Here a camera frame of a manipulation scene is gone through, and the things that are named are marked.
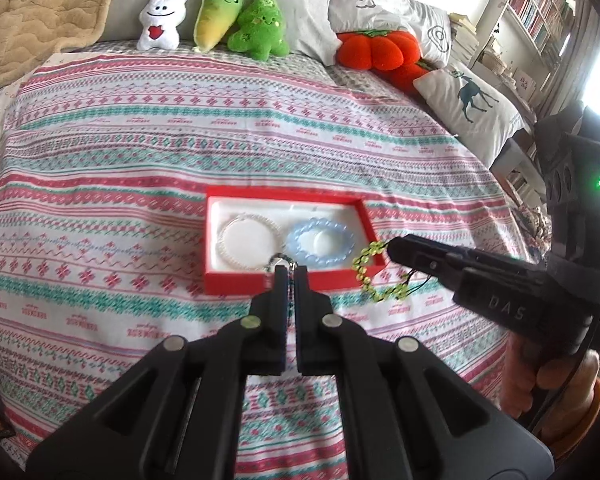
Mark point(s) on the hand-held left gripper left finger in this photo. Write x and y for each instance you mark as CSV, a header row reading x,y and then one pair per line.
x,y
280,320

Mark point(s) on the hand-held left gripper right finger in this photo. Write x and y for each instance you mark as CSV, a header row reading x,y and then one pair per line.
x,y
304,320

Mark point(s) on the white pillow with deer print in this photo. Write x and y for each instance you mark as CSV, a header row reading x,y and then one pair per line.
x,y
460,110

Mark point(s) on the white pillow with line drawings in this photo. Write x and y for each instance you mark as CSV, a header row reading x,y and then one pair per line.
x,y
380,5

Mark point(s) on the beige quilted blanket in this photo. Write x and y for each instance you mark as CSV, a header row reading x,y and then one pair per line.
x,y
45,10

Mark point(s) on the stack of books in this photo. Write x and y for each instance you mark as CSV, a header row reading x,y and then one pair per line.
x,y
465,35

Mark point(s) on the white bookshelf with books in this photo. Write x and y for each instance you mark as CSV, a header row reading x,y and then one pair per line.
x,y
535,5

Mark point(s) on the yellow green carrot plush toy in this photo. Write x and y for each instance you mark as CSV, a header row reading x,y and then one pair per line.
x,y
217,10

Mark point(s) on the green tree plush toy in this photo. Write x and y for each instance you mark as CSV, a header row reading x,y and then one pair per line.
x,y
260,30

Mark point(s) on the red pumpkin plush toy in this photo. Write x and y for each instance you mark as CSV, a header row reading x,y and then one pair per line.
x,y
375,50

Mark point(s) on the white rabbit plush toy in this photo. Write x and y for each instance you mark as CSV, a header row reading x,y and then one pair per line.
x,y
162,15

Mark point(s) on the red jewelry box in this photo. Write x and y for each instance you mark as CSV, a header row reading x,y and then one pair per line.
x,y
255,282

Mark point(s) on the person's right hand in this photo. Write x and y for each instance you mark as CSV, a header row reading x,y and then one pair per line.
x,y
522,375

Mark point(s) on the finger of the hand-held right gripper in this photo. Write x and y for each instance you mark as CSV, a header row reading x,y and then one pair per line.
x,y
420,249
430,267

